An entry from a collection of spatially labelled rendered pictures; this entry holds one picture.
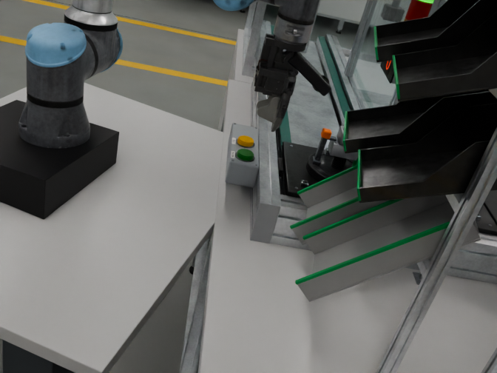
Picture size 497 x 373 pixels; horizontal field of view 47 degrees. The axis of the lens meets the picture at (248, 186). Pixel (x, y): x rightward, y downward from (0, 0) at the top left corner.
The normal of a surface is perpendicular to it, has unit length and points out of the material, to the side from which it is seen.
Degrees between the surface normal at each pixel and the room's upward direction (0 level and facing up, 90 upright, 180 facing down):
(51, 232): 0
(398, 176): 25
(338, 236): 90
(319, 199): 90
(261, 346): 0
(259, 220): 90
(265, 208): 90
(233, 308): 0
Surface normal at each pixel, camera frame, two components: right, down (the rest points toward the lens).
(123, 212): 0.21, -0.83
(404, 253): -0.18, 0.48
